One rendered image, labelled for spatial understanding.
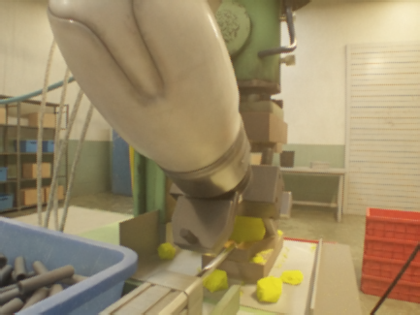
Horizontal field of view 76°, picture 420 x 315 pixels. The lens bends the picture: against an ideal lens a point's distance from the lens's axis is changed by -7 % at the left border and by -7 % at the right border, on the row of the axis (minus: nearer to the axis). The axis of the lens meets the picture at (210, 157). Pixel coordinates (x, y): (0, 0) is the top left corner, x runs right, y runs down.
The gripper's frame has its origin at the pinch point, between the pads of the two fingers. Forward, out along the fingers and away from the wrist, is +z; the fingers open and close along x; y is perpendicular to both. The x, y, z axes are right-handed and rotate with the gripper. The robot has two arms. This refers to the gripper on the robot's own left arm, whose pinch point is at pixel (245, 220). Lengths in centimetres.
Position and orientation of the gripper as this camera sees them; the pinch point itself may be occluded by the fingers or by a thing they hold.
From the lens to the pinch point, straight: 45.9
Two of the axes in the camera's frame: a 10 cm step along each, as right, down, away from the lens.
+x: -9.2, -0.3, 3.9
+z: 3.1, 5.4, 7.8
